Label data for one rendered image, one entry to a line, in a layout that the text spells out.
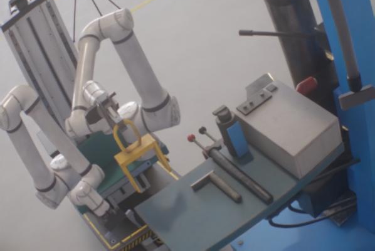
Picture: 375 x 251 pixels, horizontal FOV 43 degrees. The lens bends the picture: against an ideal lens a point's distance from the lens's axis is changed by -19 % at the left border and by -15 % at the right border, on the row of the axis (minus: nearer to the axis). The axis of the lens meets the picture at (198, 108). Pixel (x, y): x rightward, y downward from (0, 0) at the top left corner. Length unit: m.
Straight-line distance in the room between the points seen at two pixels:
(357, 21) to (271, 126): 0.55
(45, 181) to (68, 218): 1.34
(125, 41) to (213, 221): 1.02
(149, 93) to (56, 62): 0.55
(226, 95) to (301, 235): 1.76
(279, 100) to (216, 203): 0.46
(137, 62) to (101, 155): 0.66
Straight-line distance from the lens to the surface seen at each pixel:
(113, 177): 2.99
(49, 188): 2.71
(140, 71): 2.65
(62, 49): 2.76
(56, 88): 2.87
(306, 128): 1.94
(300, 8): 2.28
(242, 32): 2.26
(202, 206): 2.00
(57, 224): 4.03
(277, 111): 2.06
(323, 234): 2.92
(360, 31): 1.95
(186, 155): 3.94
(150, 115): 2.80
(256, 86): 2.54
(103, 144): 3.01
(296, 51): 2.39
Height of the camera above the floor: 2.46
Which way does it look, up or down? 35 degrees down
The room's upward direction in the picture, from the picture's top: 24 degrees counter-clockwise
